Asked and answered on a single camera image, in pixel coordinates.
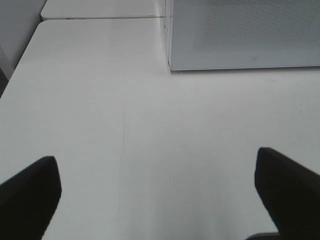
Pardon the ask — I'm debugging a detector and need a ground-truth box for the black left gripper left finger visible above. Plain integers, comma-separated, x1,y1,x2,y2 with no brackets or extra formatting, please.
0,156,62,240

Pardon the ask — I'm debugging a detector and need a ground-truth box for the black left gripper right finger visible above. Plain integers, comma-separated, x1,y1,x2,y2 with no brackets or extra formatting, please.
254,147,320,240

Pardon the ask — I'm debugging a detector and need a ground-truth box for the white microwave door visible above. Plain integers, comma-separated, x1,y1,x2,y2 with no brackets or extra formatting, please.
166,0,320,71

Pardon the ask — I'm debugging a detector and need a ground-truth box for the white microwave oven body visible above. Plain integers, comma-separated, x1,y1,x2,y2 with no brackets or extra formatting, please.
159,0,172,66

